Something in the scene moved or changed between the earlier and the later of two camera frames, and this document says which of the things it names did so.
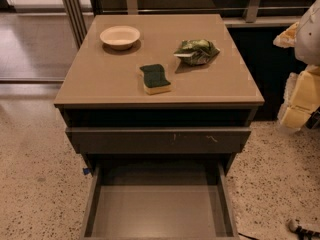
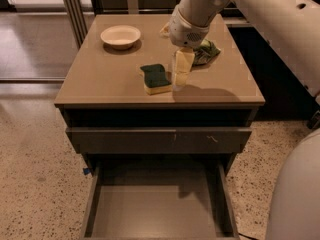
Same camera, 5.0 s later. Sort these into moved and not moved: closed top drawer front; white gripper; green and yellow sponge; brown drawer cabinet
Moved: white gripper
Not moved: brown drawer cabinet; closed top drawer front; green and yellow sponge
